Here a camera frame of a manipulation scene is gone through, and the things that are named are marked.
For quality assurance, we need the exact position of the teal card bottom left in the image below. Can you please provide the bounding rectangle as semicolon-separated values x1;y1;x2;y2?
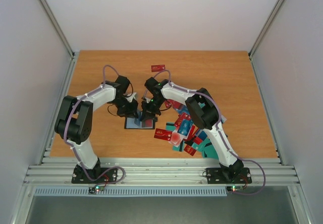
172;144;184;152

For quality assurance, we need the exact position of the lone red card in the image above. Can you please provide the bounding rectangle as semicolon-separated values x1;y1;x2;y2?
151;65;166;72

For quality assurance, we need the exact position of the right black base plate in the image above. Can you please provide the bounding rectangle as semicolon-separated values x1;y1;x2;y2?
205;167;252;184

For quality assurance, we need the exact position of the blue card pile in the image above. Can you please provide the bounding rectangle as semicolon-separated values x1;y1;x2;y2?
136;110;142;125

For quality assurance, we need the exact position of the red card bottom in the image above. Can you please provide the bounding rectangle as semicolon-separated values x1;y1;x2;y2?
184;145;196;156

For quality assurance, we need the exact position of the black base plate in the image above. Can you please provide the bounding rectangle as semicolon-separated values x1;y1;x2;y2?
205;167;252;184
71;165;119;184

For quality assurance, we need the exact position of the grey slotted cable duct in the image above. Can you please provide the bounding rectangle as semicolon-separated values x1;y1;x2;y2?
34;186;227;197

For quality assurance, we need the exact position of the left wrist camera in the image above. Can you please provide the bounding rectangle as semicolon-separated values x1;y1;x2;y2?
125;92;138;103

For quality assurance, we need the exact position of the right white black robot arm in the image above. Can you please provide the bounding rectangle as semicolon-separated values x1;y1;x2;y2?
140;77;244;183

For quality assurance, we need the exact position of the teal card bottom right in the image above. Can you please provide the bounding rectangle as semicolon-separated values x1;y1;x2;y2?
202;146;219;159

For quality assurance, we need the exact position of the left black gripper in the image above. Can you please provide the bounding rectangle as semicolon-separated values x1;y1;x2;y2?
112;96;139;119

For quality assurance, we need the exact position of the teal card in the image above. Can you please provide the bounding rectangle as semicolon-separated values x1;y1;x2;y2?
202;146;219;159
172;144;184;152

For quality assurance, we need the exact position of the red VIP card upper pile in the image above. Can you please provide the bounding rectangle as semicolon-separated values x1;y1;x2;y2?
174;113;190;128

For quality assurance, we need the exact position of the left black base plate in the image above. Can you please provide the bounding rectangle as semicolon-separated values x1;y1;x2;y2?
71;165;119;184

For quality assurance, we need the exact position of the black leather card holder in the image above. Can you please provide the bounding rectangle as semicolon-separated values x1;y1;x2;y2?
124;110;155;130

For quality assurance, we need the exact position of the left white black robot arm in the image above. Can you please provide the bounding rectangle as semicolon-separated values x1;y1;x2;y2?
54;76;138;183

